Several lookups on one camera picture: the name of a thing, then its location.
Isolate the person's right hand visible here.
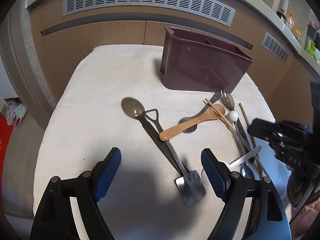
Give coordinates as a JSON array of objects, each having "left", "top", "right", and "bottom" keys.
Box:
[{"left": 290, "top": 199, "right": 319, "bottom": 239}]

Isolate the white ball-handle steel utensil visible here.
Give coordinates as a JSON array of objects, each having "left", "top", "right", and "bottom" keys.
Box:
[{"left": 227, "top": 111, "right": 254, "bottom": 179}]

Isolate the white table cloth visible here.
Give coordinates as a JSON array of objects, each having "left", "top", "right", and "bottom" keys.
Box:
[{"left": 34, "top": 45, "right": 289, "bottom": 239}]

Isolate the small grey vent grille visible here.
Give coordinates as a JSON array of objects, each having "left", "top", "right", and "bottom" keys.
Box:
[{"left": 261, "top": 32, "right": 289, "bottom": 63}]

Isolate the wooden chopstick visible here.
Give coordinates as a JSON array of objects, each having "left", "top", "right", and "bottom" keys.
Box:
[
  {"left": 239, "top": 102, "right": 256, "bottom": 147},
  {"left": 204, "top": 97, "right": 270, "bottom": 179}
]

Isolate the steel shovel-shaped spoon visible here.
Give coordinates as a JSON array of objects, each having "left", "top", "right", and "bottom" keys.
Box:
[{"left": 143, "top": 109, "right": 206, "bottom": 206}]

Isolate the white ceramic spoon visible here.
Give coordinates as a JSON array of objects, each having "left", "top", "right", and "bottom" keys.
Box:
[{"left": 201, "top": 146, "right": 262, "bottom": 187}]

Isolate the yellow-lid jar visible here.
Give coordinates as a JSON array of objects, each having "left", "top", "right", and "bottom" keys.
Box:
[{"left": 291, "top": 27, "right": 302, "bottom": 41}]

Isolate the long grey vent grille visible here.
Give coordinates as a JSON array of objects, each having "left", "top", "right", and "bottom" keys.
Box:
[{"left": 62, "top": 0, "right": 236, "bottom": 27}]

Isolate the purple plastic utensil caddy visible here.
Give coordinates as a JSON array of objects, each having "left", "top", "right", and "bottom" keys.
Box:
[{"left": 160, "top": 25, "right": 253, "bottom": 93}]

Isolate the wooden kitchen cabinet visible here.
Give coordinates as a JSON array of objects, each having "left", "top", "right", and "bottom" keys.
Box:
[{"left": 27, "top": 0, "right": 319, "bottom": 124}]

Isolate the translucent brown spoon black handle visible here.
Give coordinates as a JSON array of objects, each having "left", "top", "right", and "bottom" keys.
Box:
[{"left": 121, "top": 97, "right": 183, "bottom": 175}]

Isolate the light wooden spoon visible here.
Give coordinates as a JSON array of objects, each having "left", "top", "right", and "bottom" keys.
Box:
[{"left": 159, "top": 106, "right": 220, "bottom": 141}]

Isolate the orange-capped clear bottle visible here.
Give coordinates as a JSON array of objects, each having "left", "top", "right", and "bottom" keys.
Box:
[{"left": 285, "top": 12, "right": 295, "bottom": 30}]

